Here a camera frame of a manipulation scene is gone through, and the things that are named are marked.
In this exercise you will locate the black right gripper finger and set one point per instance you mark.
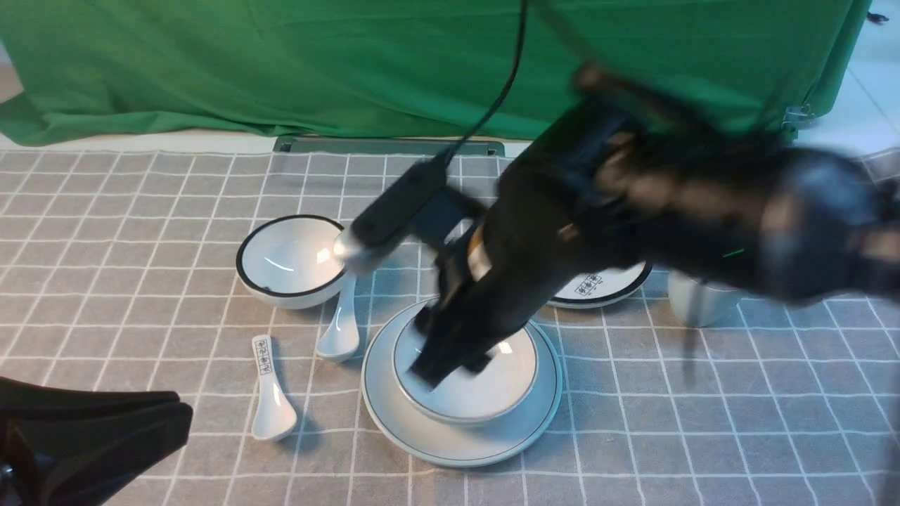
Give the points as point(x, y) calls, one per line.
point(450, 340)

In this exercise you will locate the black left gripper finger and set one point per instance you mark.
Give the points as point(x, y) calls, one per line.
point(69, 447)

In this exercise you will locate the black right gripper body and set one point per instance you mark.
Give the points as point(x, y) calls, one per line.
point(550, 222)

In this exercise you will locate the shallow pale bowl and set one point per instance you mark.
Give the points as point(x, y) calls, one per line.
point(466, 397)

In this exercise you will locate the plain white ceramic spoon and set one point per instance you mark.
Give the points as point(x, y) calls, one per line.
point(341, 340)

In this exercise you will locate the pale ceramic cup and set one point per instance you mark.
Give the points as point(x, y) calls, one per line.
point(698, 302)

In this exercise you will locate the black-rimmed white bowl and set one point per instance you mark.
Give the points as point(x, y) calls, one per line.
point(289, 262)

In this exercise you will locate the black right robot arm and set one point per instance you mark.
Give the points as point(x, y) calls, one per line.
point(632, 175)

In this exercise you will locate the black-rimmed cartoon plate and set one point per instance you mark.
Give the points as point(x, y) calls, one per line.
point(603, 288)

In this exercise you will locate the large pale plate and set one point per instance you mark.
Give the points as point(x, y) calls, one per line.
point(451, 445)

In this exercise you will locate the grey checked tablecloth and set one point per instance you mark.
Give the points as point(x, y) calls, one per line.
point(118, 273)

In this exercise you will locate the white spoon with pattern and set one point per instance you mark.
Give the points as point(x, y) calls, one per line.
point(275, 416)

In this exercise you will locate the metal binder clip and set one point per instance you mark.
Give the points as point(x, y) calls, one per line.
point(798, 117)

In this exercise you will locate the green backdrop cloth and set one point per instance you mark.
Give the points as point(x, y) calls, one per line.
point(404, 68)

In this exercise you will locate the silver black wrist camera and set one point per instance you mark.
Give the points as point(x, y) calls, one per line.
point(372, 236)

